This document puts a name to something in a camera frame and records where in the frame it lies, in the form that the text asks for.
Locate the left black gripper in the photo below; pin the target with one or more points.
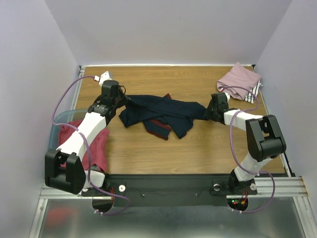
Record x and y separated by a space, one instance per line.
125 98

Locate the maroon red tank top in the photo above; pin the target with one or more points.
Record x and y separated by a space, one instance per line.
70 141

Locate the navy basketball tank top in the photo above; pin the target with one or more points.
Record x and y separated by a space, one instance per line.
161 115

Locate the folded pink tank top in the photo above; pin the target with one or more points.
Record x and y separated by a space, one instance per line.
238 82

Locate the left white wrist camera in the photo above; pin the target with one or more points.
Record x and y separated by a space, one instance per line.
104 77

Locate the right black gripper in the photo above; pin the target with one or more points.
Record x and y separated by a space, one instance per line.
210 110

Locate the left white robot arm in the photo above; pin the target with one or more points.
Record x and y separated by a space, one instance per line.
63 166

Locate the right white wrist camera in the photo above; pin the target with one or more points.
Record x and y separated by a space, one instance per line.
226 95

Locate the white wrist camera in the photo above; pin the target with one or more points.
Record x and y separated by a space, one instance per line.
226 95
104 77

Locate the striped white folded tank top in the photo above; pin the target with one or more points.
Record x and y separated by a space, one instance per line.
250 97

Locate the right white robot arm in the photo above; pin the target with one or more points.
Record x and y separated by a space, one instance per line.
265 140

